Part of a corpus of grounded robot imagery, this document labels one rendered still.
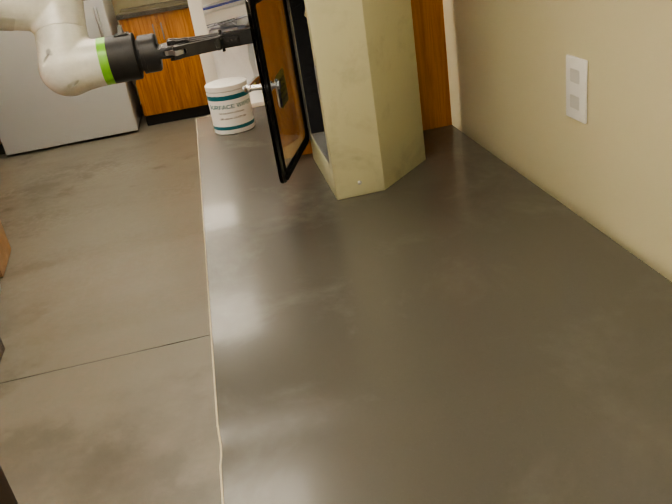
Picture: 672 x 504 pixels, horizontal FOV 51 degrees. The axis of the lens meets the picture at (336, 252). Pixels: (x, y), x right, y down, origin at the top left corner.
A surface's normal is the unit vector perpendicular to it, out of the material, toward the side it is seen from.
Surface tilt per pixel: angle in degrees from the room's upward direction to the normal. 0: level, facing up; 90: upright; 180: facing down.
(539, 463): 0
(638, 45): 90
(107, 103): 90
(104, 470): 0
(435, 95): 90
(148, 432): 0
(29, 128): 90
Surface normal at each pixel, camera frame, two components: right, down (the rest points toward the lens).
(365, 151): 0.19, 0.41
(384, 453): -0.14, -0.89
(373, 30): 0.82, 0.14
